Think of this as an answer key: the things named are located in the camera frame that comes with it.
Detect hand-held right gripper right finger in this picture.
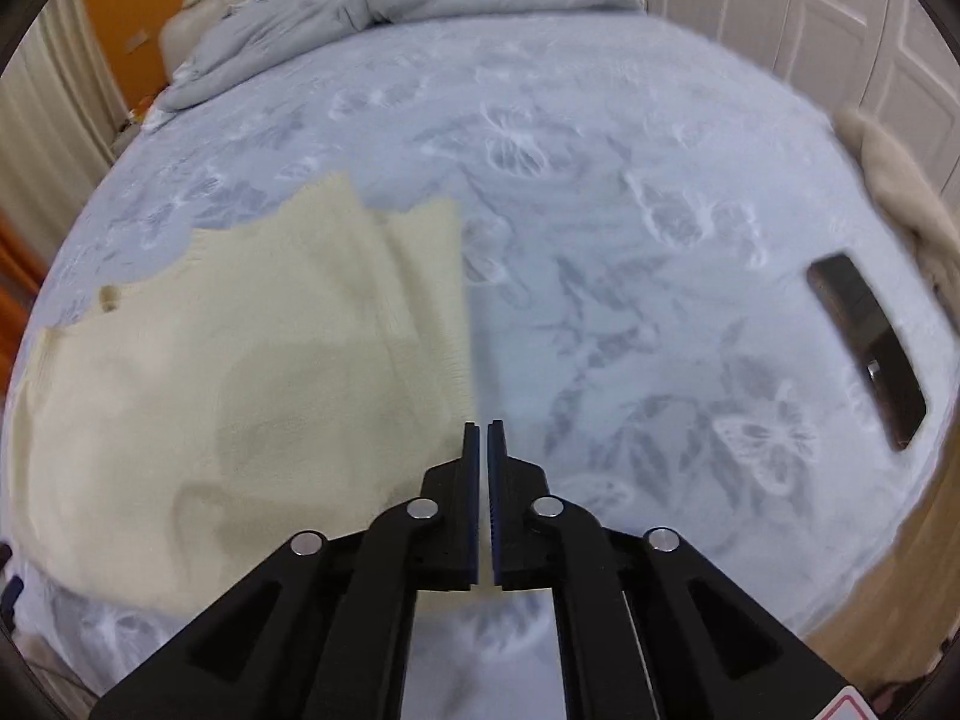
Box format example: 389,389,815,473
487,421,880,720

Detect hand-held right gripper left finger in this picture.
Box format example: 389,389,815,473
88,422,481,720

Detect cream knitted sweater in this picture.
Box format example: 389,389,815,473
6,172,503,614

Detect bed with butterfly print sheet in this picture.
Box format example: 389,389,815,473
4,4,952,720

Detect black smartphone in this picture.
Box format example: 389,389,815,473
804,253,928,452

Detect grey crumpled duvet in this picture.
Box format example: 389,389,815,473
154,0,646,112

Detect beige fluffy garment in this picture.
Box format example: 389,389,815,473
834,106,960,301

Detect white pillow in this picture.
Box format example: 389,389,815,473
159,0,353,80

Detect white panelled wardrobe doors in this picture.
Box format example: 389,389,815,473
611,0,960,203

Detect cream curtain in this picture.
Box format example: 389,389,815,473
0,0,128,222

